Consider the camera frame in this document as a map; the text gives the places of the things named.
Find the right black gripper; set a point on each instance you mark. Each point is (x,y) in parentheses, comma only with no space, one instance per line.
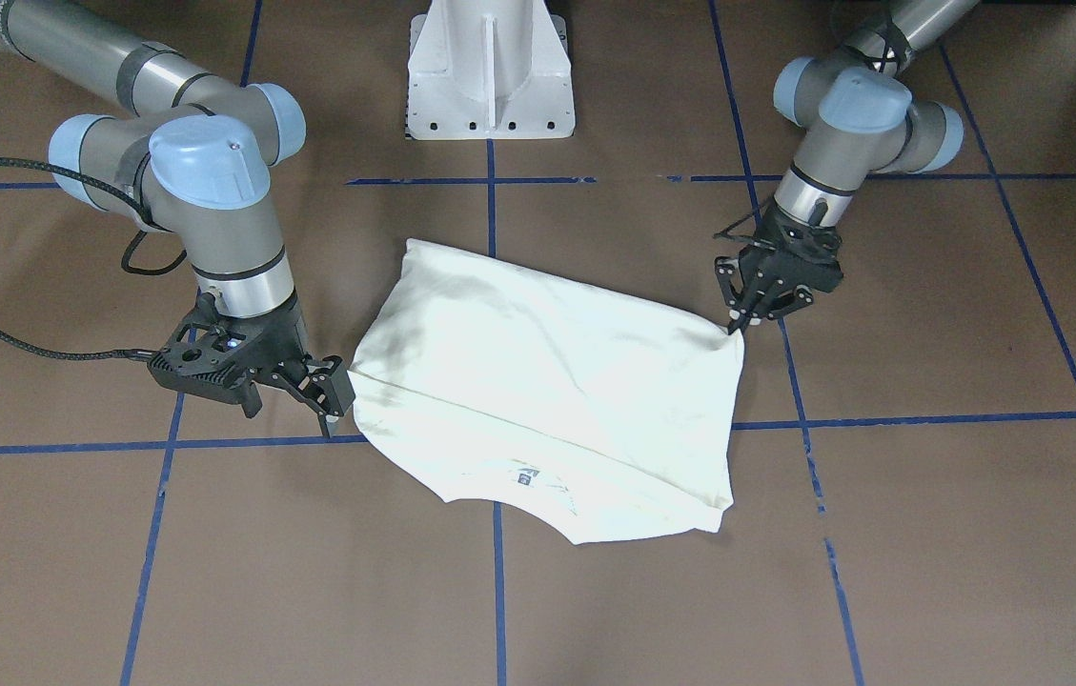
(281,336)

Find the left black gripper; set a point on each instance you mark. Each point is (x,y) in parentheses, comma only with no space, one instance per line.
(779,261)

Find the cream long-sleeve cat shirt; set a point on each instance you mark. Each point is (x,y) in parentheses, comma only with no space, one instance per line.
(606,416)

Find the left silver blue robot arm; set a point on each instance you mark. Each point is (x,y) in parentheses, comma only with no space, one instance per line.
(858,119)

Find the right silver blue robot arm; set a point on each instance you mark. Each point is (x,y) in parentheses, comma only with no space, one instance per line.
(192,159)

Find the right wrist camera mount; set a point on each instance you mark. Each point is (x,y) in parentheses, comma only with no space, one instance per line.
(204,358)

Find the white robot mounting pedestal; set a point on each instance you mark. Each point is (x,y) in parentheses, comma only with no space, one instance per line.
(489,70)

